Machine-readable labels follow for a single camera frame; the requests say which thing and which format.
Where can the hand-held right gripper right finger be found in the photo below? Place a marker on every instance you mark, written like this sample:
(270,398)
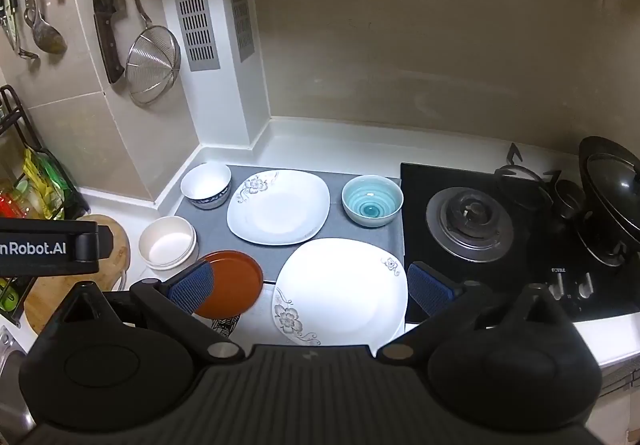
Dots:
(430,294)

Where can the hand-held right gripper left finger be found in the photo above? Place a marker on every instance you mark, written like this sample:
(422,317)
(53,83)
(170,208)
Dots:
(192,289)

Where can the brown small dish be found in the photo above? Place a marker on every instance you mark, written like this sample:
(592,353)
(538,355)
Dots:
(235,281)

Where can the cream straight-sided bowl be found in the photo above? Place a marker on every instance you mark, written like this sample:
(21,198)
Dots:
(167,245)

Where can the white square floral plate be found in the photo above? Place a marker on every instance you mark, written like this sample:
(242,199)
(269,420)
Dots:
(275,215)
(340,297)

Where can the teal striped bowl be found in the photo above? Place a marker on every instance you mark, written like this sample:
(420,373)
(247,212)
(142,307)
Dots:
(372,205)

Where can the white bowl with blue pattern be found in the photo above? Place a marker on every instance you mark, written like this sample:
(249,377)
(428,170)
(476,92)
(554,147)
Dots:
(205,181)

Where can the wooden cutting board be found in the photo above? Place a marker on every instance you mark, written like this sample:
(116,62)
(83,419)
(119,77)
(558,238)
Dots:
(45,307)

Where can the green yellow packet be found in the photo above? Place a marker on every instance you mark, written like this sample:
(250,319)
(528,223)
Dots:
(47,185)

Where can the white printed cloth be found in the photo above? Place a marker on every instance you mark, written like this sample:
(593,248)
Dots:
(252,325)

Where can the silver stove burner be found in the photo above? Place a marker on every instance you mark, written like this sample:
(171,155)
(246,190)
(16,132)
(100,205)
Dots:
(470,225)

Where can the black glass gas stove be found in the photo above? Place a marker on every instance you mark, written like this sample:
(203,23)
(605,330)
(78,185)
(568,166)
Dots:
(417,185)

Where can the grey table mat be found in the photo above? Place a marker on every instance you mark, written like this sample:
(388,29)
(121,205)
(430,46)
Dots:
(336,231)

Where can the stainless steel sink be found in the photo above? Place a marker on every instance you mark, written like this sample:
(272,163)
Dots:
(10,365)

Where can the silver stove knob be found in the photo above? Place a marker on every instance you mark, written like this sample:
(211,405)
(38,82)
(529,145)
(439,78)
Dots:
(557,286)
(586,284)

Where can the black iron pan support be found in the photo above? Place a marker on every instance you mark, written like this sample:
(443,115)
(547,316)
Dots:
(515,171)

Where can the black wok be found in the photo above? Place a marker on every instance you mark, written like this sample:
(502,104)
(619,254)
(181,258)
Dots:
(600,245)

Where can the metal mesh strainer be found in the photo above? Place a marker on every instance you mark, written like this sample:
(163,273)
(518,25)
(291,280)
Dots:
(152,65)

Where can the black pot lid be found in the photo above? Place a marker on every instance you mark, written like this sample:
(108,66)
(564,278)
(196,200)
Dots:
(612,175)

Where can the steel hanging utensil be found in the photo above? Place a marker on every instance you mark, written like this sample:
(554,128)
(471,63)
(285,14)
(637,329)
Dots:
(11,20)

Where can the dark kitchen cleaver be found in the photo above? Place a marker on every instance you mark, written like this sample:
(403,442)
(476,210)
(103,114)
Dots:
(106,0)

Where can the grey vent grille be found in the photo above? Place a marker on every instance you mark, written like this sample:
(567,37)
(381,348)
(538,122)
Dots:
(192,5)

